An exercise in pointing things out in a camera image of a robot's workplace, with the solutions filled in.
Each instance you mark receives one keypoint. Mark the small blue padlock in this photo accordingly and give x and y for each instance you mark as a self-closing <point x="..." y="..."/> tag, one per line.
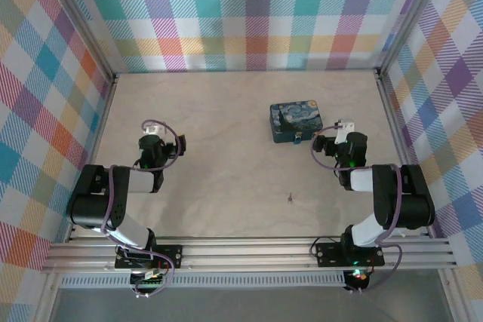
<point x="298" y="139"/>

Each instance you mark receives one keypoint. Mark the starry night tin box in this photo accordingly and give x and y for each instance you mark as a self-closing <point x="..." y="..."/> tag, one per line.
<point x="296" y="118"/>

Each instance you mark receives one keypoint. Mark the small metal key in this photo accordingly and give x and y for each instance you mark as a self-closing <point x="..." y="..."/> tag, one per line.
<point x="290" y="198"/>

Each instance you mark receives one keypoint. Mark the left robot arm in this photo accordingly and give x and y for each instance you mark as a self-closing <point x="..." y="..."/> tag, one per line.
<point x="90" y="209"/>

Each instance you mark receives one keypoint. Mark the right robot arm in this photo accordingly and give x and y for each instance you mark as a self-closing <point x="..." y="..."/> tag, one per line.
<point x="415" y="205"/>

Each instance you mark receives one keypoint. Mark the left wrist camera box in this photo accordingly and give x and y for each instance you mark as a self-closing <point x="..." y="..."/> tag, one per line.
<point x="152" y="128"/>

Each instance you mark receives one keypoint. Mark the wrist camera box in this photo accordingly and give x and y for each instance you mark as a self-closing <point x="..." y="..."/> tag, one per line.
<point x="345" y="131"/>
<point x="152" y="128"/>

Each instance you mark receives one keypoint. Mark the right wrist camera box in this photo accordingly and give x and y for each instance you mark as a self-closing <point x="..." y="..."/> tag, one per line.
<point x="345" y="131"/>

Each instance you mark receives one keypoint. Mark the aluminium side rail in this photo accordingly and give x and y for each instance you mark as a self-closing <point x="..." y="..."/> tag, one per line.
<point x="99" y="129"/>
<point x="396" y="118"/>

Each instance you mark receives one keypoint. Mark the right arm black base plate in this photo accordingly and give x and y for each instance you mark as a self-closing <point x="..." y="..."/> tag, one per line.
<point x="328" y="252"/>

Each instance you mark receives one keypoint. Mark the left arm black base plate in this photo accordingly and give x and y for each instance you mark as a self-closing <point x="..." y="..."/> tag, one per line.
<point x="170" y="254"/>

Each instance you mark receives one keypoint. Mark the aluminium mounting rail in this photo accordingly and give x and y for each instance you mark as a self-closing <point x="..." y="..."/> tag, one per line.
<point x="245" y="254"/>

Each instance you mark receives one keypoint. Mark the aluminium frame post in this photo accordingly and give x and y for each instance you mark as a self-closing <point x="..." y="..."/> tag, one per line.
<point x="87" y="24"/>
<point x="407" y="16"/>

